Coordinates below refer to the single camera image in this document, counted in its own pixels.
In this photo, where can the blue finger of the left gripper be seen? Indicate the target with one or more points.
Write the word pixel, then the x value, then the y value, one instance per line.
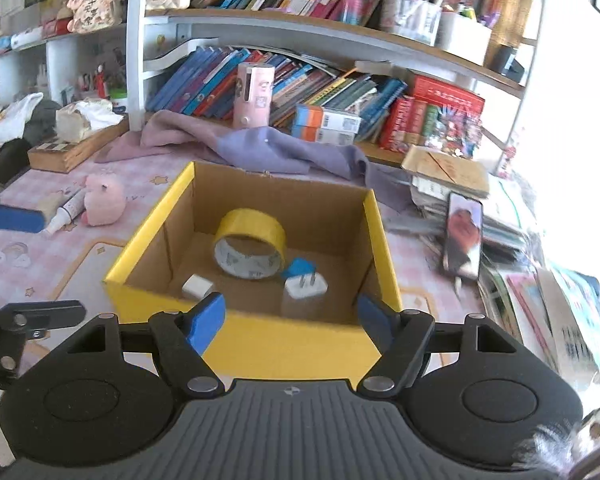
pixel 21 220

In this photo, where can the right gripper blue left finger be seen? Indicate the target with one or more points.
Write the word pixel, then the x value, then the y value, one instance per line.
pixel 181 340

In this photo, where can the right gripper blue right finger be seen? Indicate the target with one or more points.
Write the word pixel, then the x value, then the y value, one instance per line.
pixel 401 339

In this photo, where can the beige eraser block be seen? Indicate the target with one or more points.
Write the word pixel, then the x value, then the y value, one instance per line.
pixel 197 288

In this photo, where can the white charger plug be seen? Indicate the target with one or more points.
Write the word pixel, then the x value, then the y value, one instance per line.
pixel 304 296

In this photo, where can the pink plush pig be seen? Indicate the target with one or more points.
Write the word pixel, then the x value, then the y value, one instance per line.
pixel 104 200

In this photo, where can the yellow tape roll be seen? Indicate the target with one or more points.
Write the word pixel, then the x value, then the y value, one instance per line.
pixel 250 245

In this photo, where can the white glue tube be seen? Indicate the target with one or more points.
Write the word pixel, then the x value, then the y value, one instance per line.
pixel 67 212

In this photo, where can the pink checkered table mat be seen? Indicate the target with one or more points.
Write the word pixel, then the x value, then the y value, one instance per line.
pixel 74 262

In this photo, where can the wooden chess box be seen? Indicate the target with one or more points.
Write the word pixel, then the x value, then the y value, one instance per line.
pixel 62 157

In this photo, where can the yellow cardboard box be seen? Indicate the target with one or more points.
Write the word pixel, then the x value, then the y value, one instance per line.
pixel 291 258

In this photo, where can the crumpled beige paper bag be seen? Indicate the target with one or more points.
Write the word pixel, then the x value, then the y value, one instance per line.
pixel 79 120

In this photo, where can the smartphone with lit screen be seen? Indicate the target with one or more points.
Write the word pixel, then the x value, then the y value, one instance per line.
pixel 462 248

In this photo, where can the brown paper envelope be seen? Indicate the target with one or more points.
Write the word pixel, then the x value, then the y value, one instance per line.
pixel 454 172

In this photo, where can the pink purple cloth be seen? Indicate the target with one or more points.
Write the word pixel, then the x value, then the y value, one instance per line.
pixel 261 149

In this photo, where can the orange white carton boxes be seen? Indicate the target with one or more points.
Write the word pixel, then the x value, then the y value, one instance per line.
pixel 322 125

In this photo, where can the red boxed book set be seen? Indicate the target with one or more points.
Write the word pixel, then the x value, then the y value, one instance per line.
pixel 433 113

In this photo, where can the white pen holder box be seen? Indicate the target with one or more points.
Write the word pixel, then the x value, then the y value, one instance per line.
pixel 463 37

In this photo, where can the white bookshelf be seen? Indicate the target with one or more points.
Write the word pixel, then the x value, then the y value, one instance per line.
pixel 340 54

